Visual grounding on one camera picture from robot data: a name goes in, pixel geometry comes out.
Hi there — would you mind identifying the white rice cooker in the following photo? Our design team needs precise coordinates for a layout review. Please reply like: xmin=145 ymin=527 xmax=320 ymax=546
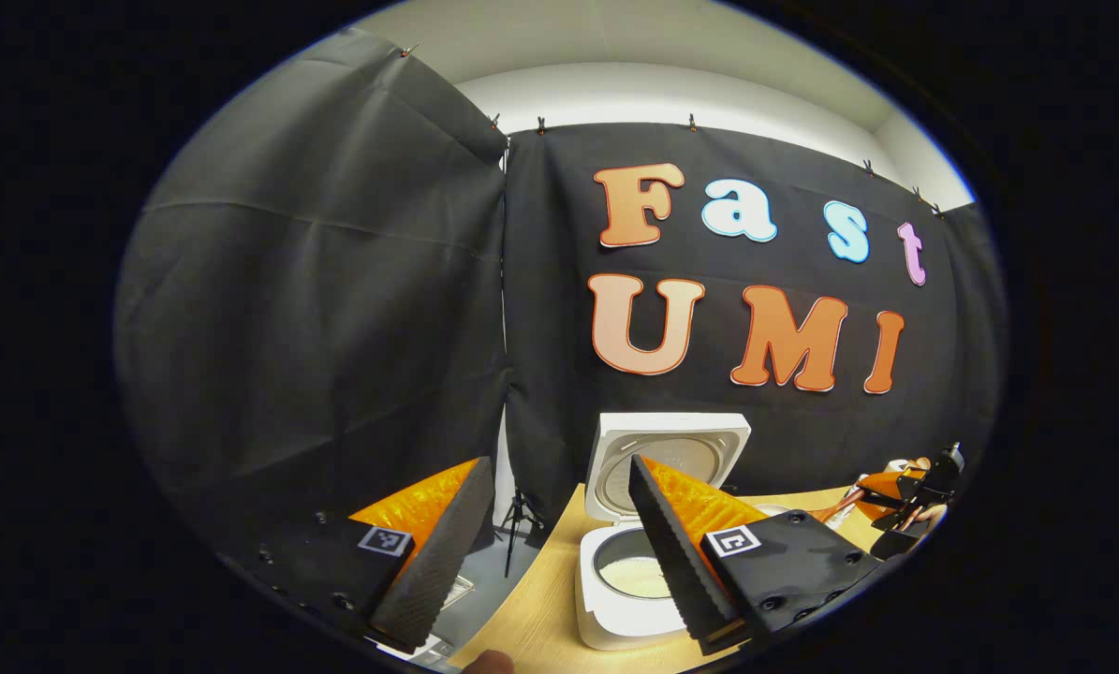
xmin=575 ymin=412 xmax=753 ymax=652

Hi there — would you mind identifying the white rice heap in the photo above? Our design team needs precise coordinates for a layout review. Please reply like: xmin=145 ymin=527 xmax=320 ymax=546
xmin=596 ymin=554 xmax=677 ymax=600

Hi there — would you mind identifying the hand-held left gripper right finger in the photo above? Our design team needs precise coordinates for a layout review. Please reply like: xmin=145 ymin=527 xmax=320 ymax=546
xmin=626 ymin=454 xmax=885 ymax=657

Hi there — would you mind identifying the black tripod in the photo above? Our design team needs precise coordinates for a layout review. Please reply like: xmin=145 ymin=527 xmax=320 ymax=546
xmin=501 ymin=485 xmax=552 ymax=579

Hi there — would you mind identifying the black backdrop cloth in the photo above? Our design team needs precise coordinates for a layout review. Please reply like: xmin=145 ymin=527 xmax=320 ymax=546
xmin=114 ymin=26 xmax=1008 ymax=563

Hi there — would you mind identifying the white floor box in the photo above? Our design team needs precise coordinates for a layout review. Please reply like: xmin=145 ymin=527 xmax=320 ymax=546
xmin=376 ymin=632 xmax=457 ymax=667

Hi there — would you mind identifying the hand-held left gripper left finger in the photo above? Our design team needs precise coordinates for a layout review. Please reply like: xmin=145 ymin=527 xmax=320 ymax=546
xmin=239 ymin=455 xmax=494 ymax=656

